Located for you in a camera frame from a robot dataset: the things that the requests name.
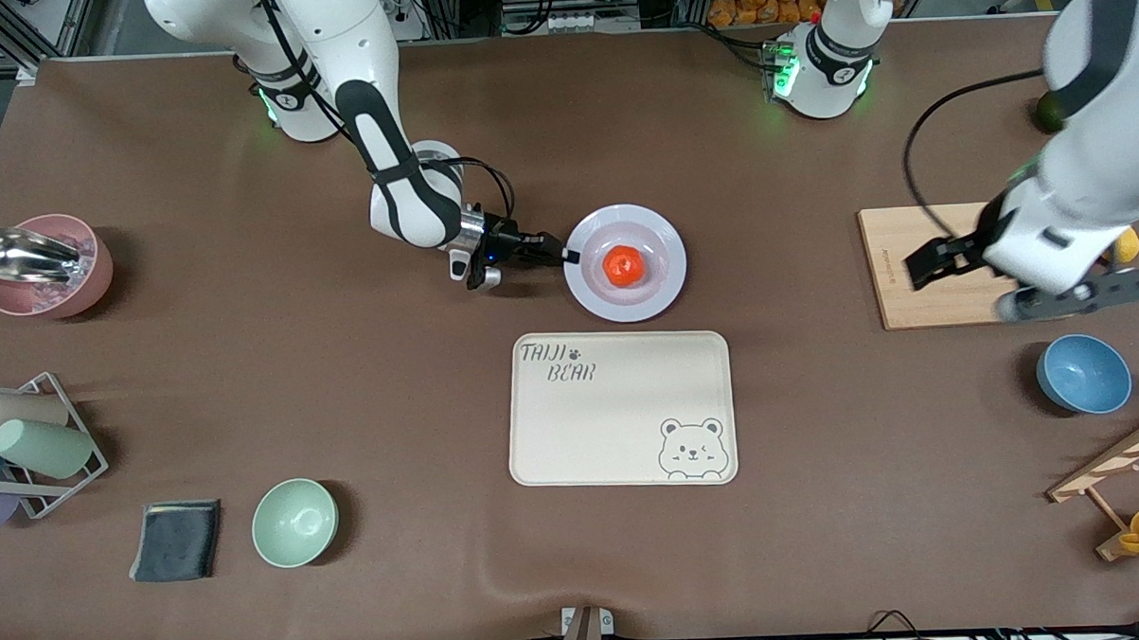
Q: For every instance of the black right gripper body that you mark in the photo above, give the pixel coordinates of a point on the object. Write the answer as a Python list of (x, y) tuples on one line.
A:
[(503, 240)]

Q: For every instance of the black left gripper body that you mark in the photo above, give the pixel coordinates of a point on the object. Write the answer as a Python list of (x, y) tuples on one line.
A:
[(967, 245)]

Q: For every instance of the orange mandarin fruit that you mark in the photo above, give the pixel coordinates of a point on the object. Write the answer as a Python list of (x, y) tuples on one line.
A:
[(624, 267)]

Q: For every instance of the lavender round plate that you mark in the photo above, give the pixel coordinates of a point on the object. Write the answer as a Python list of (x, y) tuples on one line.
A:
[(644, 296)]

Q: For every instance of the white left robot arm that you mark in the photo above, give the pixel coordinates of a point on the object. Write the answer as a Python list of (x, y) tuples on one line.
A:
[(1086, 188)]

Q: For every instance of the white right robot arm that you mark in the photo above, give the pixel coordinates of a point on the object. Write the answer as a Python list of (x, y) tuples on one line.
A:
[(351, 34)]

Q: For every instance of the wooden cutting board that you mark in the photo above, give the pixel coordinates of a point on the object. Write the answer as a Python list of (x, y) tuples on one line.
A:
[(948, 309)]

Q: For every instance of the green lime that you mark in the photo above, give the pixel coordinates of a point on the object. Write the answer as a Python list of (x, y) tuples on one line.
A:
[(1048, 114)]

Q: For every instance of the yellow lemon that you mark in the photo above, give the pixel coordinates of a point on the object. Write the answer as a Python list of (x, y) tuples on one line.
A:
[(1129, 246)]

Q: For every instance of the blue bowl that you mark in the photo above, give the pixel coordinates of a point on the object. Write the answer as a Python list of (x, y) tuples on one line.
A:
[(1083, 373)]

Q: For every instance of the cream bear print tray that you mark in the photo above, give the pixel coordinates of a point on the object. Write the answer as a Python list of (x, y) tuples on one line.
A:
[(620, 422)]

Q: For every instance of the slim white power strip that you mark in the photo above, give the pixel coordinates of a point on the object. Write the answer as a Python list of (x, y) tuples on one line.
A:
[(569, 22)]

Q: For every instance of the large white power strip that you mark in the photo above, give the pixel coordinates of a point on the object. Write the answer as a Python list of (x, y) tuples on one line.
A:
[(407, 18)]

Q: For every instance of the wooden dish rack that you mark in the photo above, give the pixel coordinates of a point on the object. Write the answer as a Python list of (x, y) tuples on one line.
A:
[(1105, 467)]

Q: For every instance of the brown table mat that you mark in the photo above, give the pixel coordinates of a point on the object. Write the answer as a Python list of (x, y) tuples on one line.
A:
[(247, 322)]

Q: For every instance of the mint green bowl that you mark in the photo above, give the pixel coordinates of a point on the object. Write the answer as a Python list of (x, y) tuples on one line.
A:
[(294, 524)]

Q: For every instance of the dark grey folded cloth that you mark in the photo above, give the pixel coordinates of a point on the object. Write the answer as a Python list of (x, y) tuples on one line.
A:
[(175, 542)]

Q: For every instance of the pink bowl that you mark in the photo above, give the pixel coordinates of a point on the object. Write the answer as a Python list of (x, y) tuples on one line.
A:
[(57, 298)]

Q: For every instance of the metal ladle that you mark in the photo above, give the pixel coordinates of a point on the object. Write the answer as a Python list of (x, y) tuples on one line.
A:
[(18, 254)]

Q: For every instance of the mint green cup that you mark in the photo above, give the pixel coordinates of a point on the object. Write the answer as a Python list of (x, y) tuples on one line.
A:
[(43, 449)]

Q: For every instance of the beige cup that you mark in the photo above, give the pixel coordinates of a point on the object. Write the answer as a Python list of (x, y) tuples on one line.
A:
[(18, 412)]

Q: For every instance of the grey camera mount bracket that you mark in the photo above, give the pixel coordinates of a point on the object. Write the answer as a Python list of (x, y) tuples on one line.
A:
[(585, 637)]

